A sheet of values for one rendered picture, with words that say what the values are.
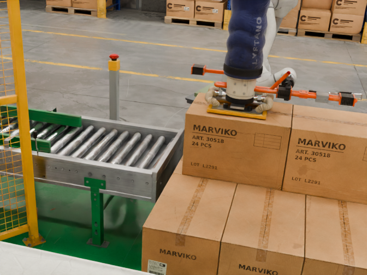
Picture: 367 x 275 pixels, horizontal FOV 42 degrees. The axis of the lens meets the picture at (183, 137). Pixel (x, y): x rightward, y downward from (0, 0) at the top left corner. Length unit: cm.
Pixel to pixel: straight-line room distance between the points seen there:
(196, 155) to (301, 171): 61
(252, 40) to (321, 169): 82
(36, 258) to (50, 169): 161
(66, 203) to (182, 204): 128
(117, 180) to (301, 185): 108
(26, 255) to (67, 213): 207
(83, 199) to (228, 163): 132
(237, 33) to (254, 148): 65
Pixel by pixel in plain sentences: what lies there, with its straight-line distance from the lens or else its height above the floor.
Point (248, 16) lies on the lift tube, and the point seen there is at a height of 150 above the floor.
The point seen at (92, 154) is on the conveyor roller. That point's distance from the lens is 316.
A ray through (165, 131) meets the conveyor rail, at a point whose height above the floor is 58.
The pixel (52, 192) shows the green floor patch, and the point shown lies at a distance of 385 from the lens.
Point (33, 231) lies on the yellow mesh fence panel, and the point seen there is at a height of 9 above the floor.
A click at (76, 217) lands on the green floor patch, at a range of 352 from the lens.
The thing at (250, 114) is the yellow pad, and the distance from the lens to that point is 276.
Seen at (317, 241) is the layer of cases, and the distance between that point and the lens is 251.
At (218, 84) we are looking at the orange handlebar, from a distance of 284.
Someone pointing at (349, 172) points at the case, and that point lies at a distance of 283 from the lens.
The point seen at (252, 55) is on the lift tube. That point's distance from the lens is 271.
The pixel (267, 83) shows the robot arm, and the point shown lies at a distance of 312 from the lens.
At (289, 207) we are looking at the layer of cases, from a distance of 274.
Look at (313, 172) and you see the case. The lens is 282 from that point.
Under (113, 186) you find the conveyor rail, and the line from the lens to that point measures 295.
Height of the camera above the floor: 194
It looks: 24 degrees down
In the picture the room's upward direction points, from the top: 3 degrees clockwise
